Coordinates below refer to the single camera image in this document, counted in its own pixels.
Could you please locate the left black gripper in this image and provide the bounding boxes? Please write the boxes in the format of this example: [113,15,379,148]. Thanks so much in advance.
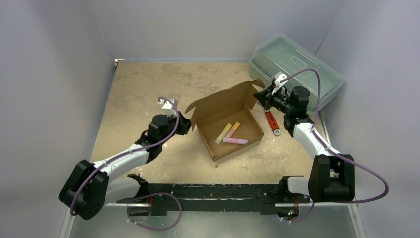
[159,110,193,145]

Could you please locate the yellow highlighter marker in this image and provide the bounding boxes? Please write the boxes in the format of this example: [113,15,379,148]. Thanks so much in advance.
[215,123,232,144]

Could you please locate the orange pink highlighter marker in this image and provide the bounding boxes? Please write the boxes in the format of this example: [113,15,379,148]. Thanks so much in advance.
[225,122,240,138]

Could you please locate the brown cardboard box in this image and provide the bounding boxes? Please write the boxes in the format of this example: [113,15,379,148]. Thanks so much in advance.
[185,79,265,161]

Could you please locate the purple highlighter marker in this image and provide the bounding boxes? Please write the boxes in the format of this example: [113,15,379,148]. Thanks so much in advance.
[223,137,248,145]

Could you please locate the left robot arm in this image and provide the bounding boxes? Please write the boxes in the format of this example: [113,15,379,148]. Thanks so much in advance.
[59,114,191,220]

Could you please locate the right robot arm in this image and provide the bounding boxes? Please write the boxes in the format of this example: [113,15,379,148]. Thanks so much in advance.
[253,86,355,202]

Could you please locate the translucent green plastic toolbox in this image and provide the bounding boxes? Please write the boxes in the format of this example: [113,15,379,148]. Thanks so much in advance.
[249,33,345,109]

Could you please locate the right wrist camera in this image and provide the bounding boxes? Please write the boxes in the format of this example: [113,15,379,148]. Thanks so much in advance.
[271,72,288,95]

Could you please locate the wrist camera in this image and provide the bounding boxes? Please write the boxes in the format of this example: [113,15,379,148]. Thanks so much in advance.
[271,72,288,95]
[158,99,178,116]

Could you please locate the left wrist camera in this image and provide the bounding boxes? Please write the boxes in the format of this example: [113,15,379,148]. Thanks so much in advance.
[158,99,178,116]

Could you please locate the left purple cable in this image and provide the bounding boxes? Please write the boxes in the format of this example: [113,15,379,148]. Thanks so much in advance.
[69,97,180,217]

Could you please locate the red handled adjustable wrench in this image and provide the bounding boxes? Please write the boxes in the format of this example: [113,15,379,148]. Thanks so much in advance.
[263,106,281,136]

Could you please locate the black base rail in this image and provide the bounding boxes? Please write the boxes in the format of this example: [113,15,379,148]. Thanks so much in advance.
[117,174,310,216]

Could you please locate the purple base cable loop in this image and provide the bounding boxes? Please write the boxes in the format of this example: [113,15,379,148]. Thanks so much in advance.
[126,192,183,231]

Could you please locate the aluminium frame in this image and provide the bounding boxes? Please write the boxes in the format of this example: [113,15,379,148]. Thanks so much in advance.
[60,196,366,238]

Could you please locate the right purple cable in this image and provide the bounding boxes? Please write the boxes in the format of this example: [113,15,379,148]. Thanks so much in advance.
[280,68,390,204]

